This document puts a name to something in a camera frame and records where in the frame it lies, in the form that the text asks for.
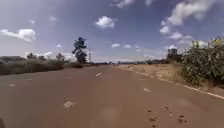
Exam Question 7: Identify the thin pole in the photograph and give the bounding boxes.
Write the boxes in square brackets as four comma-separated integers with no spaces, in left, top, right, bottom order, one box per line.
[88,47,92,65]

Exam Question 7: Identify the brown asphalt road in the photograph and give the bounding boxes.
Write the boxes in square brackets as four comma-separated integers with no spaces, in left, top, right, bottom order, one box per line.
[0,64,224,128]

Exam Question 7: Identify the tall dark tree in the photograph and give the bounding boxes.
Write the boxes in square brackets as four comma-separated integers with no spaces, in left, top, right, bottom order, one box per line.
[71,35,88,65]

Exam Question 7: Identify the dry yellow grass verge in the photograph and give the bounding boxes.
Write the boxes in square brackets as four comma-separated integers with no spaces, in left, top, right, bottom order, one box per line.
[117,63,188,84]

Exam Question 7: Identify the dark tower structure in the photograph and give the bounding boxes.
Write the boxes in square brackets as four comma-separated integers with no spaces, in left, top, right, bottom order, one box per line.
[166,47,183,63]

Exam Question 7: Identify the low scrub bushes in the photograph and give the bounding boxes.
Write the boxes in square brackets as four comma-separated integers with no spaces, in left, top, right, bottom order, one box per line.
[0,52,86,76]

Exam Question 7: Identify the green leafy bush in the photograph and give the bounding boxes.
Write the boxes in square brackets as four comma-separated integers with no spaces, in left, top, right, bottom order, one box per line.
[179,36,224,87]

